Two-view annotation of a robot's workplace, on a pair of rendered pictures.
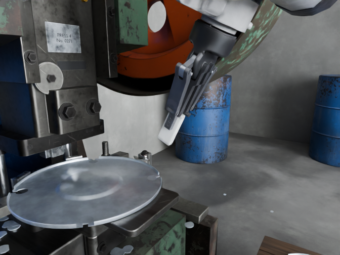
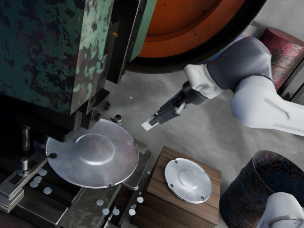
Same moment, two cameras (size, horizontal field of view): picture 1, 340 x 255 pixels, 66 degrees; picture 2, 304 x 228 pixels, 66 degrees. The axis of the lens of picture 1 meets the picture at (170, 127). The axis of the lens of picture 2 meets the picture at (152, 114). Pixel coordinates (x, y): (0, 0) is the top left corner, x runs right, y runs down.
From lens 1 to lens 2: 0.45 m
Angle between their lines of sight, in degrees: 33
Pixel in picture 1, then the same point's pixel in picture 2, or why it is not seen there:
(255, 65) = not seen: outside the picture
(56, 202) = (83, 166)
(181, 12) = (161, 12)
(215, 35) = (200, 99)
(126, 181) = (116, 146)
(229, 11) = (213, 93)
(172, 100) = (162, 118)
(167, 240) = not seen: hidden behind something
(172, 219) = not seen: hidden behind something
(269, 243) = (166, 150)
